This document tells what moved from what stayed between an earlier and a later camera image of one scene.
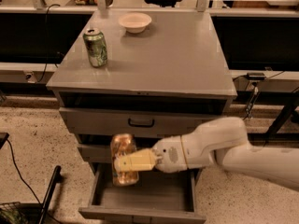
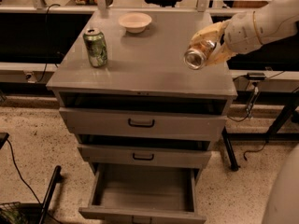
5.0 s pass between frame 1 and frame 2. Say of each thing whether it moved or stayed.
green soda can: stayed
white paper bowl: stayed
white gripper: moved
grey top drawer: stayed
